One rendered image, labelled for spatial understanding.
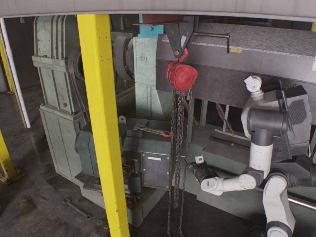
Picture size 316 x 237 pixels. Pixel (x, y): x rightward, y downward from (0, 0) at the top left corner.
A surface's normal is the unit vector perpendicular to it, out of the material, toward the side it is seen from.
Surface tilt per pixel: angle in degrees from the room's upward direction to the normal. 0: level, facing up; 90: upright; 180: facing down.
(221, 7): 90
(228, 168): 90
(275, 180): 90
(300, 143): 85
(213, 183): 55
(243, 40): 30
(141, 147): 45
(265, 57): 78
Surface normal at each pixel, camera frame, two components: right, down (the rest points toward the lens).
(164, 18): 0.85, 0.24
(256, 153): -0.63, 0.36
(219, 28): -0.26, -0.58
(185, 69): 0.29, 0.44
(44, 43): -0.52, 0.22
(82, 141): -0.15, -0.32
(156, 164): -0.21, 0.44
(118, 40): -0.43, -0.21
